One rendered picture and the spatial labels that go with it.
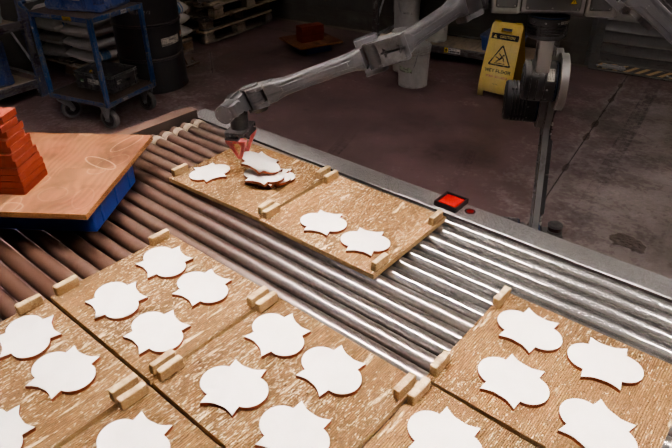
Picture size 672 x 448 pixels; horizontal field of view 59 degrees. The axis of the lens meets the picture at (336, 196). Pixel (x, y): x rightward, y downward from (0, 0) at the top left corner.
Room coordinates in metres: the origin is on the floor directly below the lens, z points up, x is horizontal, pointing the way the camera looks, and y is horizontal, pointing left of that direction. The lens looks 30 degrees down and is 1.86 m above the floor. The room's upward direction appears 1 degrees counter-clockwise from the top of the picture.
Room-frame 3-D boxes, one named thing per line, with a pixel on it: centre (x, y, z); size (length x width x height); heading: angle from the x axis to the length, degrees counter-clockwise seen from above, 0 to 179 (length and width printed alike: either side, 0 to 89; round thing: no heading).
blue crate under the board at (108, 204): (1.58, 0.82, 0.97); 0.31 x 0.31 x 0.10; 85
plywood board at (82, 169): (1.60, 0.88, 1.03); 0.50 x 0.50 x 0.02; 85
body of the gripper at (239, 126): (1.73, 0.30, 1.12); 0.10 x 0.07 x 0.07; 164
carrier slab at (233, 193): (1.73, 0.28, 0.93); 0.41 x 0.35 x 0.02; 52
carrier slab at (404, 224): (1.45, -0.05, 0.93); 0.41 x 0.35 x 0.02; 50
